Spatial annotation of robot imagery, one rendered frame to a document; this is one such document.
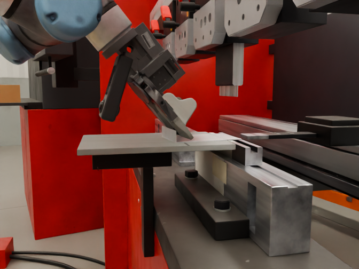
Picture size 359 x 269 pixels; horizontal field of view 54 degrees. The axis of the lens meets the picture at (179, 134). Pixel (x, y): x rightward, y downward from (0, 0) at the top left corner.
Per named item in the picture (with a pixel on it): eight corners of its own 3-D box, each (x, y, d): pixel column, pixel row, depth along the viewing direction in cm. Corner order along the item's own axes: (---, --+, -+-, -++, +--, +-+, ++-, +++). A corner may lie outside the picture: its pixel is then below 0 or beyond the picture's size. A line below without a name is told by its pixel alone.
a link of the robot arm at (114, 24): (84, 29, 54) (81, 37, 62) (104, 53, 56) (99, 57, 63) (121, 0, 56) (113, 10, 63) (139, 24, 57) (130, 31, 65)
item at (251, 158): (209, 146, 76) (209, 132, 76) (221, 145, 77) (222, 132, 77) (244, 165, 57) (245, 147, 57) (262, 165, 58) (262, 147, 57)
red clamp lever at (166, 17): (158, 4, 94) (163, 23, 87) (173, 4, 95) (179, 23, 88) (158, 10, 95) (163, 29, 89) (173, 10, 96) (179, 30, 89)
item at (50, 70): (34, 76, 195) (34, 62, 194) (40, 77, 197) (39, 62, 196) (48, 73, 156) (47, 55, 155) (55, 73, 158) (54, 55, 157)
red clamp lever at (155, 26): (149, 18, 113) (153, 34, 107) (162, 18, 114) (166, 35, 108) (149, 23, 114) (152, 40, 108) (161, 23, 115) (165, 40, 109)
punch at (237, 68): (215, 95, 73) (215, 48, 72) (224, 95, 73) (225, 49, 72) (232, 96, 63) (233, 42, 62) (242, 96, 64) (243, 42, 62)
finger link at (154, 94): (179, 115, 59) (143, 75, 58) (172, 120, 58) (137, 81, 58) (175, 118, 63) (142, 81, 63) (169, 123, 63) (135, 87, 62)
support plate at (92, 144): (83, 139, 72) (83, 134, 72) (205, 135, 78) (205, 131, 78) (77, 156, 55) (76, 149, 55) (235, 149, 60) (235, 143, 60)
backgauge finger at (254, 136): (232, 140, 75) (233, 117, 74) (339, 136, 80) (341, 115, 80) (256, 149, 63) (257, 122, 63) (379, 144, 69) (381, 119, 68)
